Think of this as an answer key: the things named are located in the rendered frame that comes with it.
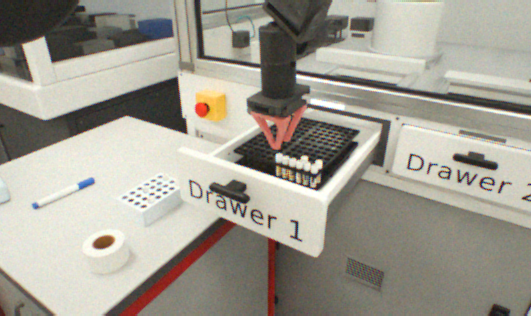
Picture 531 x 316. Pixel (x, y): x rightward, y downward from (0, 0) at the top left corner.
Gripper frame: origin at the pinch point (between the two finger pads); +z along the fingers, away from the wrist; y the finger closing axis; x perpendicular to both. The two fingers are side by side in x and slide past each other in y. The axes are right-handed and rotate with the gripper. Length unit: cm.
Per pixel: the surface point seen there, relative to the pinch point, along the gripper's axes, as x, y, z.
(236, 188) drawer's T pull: -0.3, -13.2, 2.0
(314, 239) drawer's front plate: -13.0, -11.0, 8.1
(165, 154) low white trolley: 41.0, 5.0, 18.2
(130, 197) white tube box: 26.6, -16.0, 13.0
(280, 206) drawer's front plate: -7.0, -11.0, 4.3
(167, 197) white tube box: 20.7, -11.4, 13.7
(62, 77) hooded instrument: 81, 3, 2
